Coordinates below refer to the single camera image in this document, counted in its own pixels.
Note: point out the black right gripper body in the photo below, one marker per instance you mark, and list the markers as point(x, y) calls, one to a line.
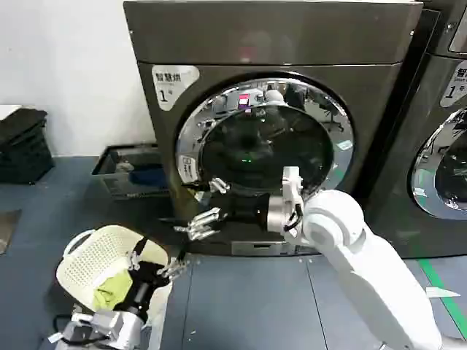
point(246, 213)

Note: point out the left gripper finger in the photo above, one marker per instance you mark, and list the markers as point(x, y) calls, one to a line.
point(174, 270)
point(135, 257)

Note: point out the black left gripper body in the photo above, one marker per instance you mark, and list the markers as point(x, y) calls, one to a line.
point(144, 288)

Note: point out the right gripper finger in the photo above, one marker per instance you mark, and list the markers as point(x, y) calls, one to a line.
point(219, 185)
point(204, 224)

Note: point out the white perforated laundry basket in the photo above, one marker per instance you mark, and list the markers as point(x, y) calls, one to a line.
point(95, 255)

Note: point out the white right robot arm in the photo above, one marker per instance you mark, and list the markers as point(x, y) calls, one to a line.
point(365, 273)

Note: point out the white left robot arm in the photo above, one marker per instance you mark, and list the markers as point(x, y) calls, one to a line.
point(127, 328)

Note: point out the yellow-green cloth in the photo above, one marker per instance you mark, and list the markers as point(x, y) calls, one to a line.
point(113, 289)

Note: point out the small white door sticker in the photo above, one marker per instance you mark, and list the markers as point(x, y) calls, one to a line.
point(188, 168)

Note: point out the round glass dryer door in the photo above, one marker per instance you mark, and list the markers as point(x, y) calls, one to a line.
point(270, 146)

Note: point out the blue cloth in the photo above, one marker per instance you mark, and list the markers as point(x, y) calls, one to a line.
point(146, 176)

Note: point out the dark grey plastic bin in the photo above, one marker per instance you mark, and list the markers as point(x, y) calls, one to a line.
point(109, 182)

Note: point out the white energy label sticker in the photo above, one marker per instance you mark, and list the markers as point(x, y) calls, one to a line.
point(174, 87)

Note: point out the grey dryer with round door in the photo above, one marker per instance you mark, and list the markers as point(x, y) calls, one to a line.
point(255, 40)

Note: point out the stack of black crates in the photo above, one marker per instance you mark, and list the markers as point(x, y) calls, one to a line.
point(23, 149)

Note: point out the grey dryer with silver-rimmed door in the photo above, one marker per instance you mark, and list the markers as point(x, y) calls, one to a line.
point(405, 146)

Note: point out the white label sticker with numeral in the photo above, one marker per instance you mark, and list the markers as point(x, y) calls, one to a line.
point(454, 85)

